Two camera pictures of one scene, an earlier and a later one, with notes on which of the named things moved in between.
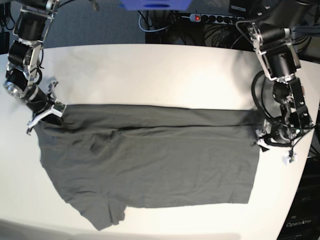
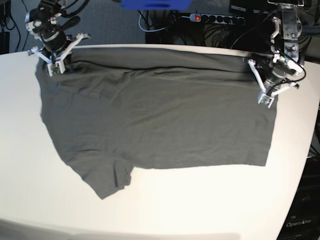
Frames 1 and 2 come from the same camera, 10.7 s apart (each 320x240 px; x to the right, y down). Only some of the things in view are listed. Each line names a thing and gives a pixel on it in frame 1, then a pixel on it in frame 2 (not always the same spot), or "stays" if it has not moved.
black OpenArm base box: x=303 y=220 stays
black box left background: x=4 y=42 stays
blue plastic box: x=156 y=5 stays
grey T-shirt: x=106 y=158 → x=112 y=110
